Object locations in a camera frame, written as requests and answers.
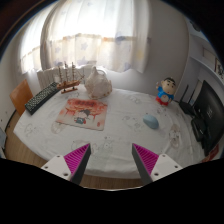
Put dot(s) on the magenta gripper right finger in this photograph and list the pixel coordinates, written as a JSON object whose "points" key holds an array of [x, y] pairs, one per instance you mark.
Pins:
{"points": [[151, 166]]}

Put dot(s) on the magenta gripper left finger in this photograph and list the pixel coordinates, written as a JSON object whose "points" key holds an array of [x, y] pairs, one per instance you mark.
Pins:
{"points": [[70, 167]]}

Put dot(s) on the black computer monitor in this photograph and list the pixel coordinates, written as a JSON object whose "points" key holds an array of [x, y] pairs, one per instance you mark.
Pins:
{"points": [[208, 121]]}

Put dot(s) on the black computer keyboard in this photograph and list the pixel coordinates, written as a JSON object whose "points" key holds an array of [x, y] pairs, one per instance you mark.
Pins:
{"points": [[39, 99]]}

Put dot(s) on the black wifi router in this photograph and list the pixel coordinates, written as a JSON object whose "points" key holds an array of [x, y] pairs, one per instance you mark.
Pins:
{"points": [[186, 107]]}

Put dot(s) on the cartoon boy figurine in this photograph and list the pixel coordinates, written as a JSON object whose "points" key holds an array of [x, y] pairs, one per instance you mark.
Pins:
{"points": [[166, 90]]}

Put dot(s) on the wooden model sailing ship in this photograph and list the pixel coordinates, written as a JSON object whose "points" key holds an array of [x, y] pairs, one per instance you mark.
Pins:
{"points": [[69, 81]]}

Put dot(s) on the white conch shell ornament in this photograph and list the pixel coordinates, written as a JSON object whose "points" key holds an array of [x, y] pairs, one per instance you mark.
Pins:
{"points": [[97, 84]]}

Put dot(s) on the orange wooden chair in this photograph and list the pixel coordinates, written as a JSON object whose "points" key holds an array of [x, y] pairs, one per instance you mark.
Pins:
{"points": [[20, 96]]}

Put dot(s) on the white sheer curtain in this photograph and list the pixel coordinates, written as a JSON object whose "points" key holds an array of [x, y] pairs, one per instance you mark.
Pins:
{"points": [[114, 34]]}

